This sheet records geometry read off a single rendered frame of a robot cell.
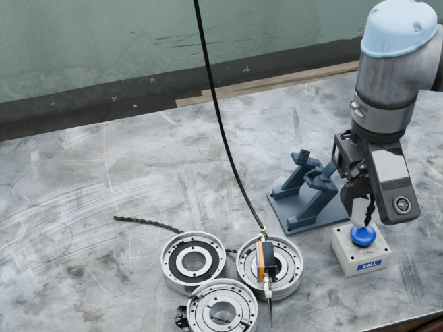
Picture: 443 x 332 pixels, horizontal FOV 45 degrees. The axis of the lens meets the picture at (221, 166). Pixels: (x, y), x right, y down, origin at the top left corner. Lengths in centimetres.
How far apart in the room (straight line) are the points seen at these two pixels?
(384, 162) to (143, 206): 47
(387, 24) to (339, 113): 57
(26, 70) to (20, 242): 154
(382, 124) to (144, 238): 46
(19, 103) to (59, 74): 23
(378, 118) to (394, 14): 13
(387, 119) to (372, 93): 4
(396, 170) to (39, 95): 203
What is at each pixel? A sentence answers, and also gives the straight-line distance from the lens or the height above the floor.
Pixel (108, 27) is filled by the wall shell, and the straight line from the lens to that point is 236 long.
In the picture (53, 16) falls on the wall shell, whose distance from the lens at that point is 233.
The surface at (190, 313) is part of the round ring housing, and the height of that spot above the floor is 83.
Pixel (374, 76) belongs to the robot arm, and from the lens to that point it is 64.
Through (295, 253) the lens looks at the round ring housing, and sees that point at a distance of 87.
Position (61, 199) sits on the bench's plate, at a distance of 104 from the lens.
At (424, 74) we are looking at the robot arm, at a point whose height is 118.
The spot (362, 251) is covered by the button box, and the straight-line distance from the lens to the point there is 87.
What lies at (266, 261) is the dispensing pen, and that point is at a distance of 81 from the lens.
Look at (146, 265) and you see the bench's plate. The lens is 90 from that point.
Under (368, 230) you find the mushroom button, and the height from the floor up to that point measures 87.
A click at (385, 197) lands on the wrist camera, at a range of 70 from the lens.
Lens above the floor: 154
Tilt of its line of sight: 45 degrees down
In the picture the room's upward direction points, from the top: 4 degrees counter-clockwise
